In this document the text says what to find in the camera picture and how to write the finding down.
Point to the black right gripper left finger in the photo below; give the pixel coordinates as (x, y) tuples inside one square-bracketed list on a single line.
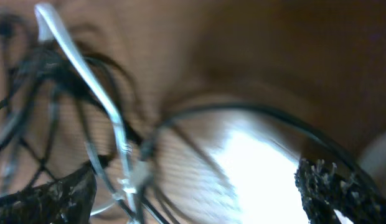
[(66, 200)]

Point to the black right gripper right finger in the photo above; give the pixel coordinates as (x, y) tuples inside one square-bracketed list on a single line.
[(324, 193)]

